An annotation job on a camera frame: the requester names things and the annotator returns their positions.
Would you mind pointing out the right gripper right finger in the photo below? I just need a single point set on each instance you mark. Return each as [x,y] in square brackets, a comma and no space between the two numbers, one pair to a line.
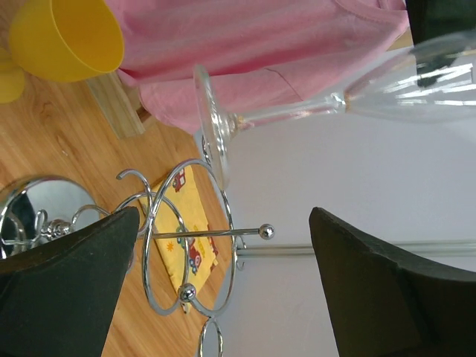
[386,301]

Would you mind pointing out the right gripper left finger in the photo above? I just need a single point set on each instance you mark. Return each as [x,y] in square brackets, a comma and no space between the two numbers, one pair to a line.
[58,299]

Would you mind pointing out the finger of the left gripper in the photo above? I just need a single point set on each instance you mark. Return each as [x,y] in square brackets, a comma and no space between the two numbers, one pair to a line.
[453,21]

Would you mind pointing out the clear wine glass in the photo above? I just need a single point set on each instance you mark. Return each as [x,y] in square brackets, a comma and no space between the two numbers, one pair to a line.
[388,92]

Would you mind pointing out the orange plastic wine glass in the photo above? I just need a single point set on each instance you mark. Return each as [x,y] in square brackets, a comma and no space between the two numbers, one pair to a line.
[60,41]

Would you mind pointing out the chrome wine glass rack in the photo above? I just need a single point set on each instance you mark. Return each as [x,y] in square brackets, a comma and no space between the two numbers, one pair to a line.
[25,204]

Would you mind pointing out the wooden clothes rack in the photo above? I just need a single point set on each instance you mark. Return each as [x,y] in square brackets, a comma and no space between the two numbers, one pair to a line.
[128,109]

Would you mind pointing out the yellow printed folded cloth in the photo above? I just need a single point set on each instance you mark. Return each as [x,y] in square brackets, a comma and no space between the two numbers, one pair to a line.
[176,222]

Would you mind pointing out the pink t-shirt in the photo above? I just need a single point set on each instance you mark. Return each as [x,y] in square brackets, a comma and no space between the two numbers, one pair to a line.
[257,53]

